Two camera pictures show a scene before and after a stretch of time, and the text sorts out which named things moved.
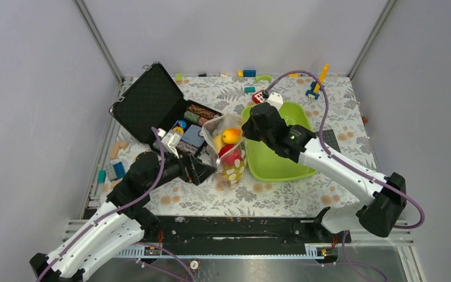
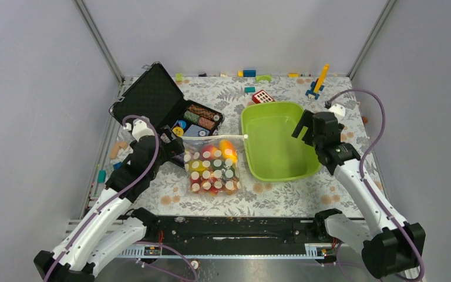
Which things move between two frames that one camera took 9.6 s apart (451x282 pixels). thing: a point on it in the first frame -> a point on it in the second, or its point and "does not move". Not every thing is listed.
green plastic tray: x=267 y=165 does not move
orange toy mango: x=232 y=136 -> x=228 y=150
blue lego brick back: x=249 y=73 does not move
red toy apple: x=230 y=158 -> x=207 y=148
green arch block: x=261 y=77 does not move
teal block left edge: x=101 y=176 does not move
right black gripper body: x=251 y=130 -> x=306 y=120
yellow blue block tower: x=315 y=87 does not move
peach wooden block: x=115 y=147 does not move
